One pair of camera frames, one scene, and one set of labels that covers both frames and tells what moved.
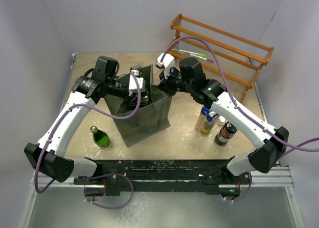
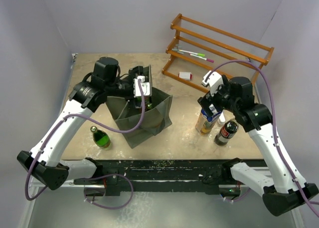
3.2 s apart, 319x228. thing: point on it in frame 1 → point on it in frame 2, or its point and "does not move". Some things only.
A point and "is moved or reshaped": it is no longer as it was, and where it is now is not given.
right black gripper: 165,84 → 205,103
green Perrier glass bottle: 145,98 is moved or reshaped
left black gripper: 127,94 does not move
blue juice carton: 206,121 does not move
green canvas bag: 152,118 does not move
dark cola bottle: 228,130 does not move
